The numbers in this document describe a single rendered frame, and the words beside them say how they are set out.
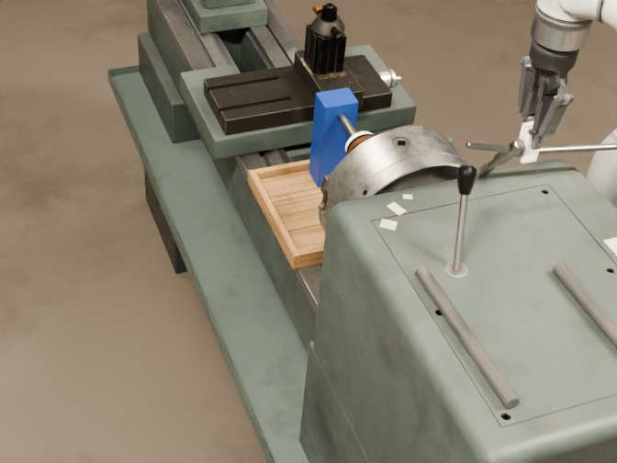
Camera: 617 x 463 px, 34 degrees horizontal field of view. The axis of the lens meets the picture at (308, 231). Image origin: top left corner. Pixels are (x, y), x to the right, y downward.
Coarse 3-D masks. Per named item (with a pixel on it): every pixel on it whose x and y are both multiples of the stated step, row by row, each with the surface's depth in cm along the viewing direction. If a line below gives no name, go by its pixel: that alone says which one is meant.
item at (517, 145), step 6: (510, 144) 173; (516, 144) 172; (522, 144) 173; (510, 150) 173; (516, 150) 173; (498, 156) 176; (504, 156) 175; (510, 156) 174; (492, 162) 178; (498, 162) 176; (504, 162) 176; (480, 168) 181; (486, 168) 179; (492, 168) 179; (480, 174) 181; (486, 174) 181
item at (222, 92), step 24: (264, 72) 253; (288, 72) 254; (360, 72) 256; (216, 96) 243; (240, 96) 244; (264, 96) 245; (288, 96) 246; (384, 96) 250; (240, 120) 238; (264, 120) 241; (288, 120) 244
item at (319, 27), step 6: (318, 18) 239; (312, 24) 240; (318, 24) 238; (324, 24) 238; (330, 24) 238; (336, 24) 238; (342, 24) 240; (312, 30) 240; (318, 30) 238; (324, 30) 238; (330, 30) 238; (342, 30) 240; (324, 36) 238; (330, 36) 238
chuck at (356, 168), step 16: (400, 128) 194; (416, 128) 195; (368, 144) 192; (384, 144) 191; (416, 144) 190; (432, 144) 191; (448, 144) 194; (352, 160) 192; (368, 160) 190; (384, 160) 188; (400, 160) 187; (336, 176) 194; (352, 176) 190; (368, 176) 188; (336, 192) 193; (352, 192) 189; (320, 208) 199; (320, 224) 203
